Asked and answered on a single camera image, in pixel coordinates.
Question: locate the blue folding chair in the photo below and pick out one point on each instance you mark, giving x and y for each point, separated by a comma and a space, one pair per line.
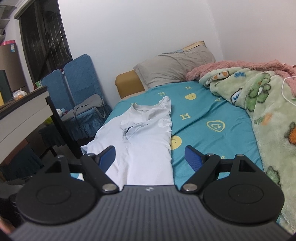
71, 87

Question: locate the white t-shirt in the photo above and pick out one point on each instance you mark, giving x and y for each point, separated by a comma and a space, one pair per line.
142, 140

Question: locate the grey cloth on chair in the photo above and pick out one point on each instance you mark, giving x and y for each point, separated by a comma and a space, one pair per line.
93, 102

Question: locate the teal patterned bed sheet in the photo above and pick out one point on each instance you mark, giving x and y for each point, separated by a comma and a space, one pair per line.
201, 120

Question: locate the dark barred window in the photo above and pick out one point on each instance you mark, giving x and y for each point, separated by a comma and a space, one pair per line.
43, 37

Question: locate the green cartoon fleece blanket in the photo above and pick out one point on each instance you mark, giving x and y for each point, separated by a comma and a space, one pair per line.
271, 108

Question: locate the grey pillow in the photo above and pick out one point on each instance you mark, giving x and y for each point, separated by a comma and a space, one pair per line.
172, 67

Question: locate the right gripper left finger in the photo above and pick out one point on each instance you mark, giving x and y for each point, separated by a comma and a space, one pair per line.
106, 158

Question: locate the pink fluffy blanket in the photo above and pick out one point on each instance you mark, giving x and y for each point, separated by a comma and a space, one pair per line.
287, 72

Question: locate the yellow headboard cushion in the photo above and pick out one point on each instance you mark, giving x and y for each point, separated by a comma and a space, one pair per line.
128, 83

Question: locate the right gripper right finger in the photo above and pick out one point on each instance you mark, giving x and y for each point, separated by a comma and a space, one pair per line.
194, 158

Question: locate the white desk with drawer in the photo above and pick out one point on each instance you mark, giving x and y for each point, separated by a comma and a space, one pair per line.
21, 117

